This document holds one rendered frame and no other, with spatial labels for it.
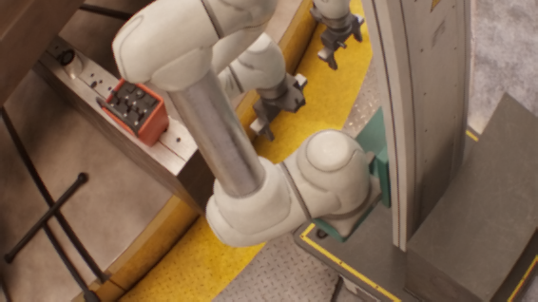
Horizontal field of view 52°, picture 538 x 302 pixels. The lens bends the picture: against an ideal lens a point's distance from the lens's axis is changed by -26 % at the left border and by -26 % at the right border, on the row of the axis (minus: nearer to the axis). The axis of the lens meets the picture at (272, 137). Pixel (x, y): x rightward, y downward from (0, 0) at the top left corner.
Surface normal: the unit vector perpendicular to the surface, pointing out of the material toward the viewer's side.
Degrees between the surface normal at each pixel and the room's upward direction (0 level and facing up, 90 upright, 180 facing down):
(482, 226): 0
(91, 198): 0
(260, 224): 77
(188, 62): 87
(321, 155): 10
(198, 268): 0
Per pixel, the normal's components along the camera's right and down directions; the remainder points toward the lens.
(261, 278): -0.20, -0.45
